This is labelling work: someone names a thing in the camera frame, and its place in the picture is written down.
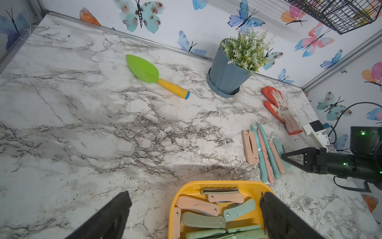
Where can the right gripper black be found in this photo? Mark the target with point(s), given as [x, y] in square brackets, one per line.
[360, 166]

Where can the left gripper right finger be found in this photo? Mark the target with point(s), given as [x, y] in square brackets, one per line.
[281, 222]

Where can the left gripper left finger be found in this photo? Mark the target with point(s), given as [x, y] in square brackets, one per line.
[107, 223]

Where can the pink folding fruit knife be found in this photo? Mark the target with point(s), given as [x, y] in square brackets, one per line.
[247, 148]

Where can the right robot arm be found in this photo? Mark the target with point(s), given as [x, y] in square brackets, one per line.
[364, 140]

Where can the pink folding knife long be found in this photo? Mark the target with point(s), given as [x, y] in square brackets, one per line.
[278, 161]

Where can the teal folding knife right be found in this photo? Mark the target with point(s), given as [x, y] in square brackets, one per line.
[280, 149]

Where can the pink ceramic knife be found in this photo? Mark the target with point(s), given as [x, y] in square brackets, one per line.
[266, 160]

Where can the green ceramic knife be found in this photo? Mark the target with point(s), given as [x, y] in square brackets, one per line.
[205, 233]

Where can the yellow storage box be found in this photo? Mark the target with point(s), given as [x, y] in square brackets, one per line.
[249, 189]

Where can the red white garden glove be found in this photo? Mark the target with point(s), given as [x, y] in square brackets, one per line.
[278, 107]

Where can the potted green plant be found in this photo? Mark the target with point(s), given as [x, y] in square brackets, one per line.
[236, 60]

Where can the green yellow toy trowel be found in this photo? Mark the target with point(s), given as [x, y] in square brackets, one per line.
[148, 73]

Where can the teal handle knife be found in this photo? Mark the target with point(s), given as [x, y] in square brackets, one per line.
[239, 210]

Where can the black wire wall basket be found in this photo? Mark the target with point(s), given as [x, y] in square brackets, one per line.
[341, 16]

